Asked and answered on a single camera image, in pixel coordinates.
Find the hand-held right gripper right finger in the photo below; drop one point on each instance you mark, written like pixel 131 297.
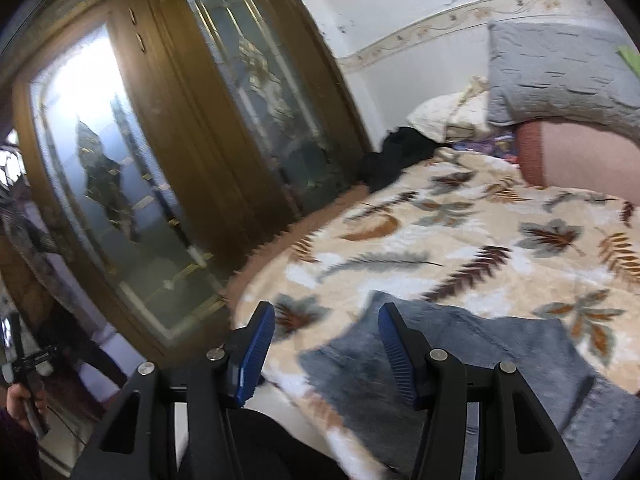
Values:
pixel 397 355

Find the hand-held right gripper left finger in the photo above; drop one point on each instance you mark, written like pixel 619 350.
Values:
pixel 257 350

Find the grey pants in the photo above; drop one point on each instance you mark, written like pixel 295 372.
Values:
pixel 500 350

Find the person's left forearm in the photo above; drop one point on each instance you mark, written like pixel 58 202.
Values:
pixel 15 450

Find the person's left hand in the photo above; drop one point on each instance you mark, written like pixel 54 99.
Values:
pixel 17 402

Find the patterned hanging cloth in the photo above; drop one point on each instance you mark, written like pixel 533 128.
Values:
pixel 30 245

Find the leaf print blanket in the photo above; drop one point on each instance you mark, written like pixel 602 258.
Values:
pixel 450 240

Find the black cloth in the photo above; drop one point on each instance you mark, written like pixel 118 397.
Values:
pixel 400 150

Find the wooden wardrobe with glass doors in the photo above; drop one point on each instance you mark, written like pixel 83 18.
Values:
pixel 235 135

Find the purple printed cloth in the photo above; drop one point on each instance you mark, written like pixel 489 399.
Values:
pixel 490 147

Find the cream pillow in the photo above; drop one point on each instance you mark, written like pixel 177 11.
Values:
pixel 440 115

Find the pink folded blanket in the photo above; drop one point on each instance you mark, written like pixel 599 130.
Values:
pixel 585 155

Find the grey pillow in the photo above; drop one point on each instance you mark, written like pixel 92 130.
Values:
pixel 550 70

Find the green checkered cloth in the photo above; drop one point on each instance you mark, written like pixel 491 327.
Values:
pixel 631 57

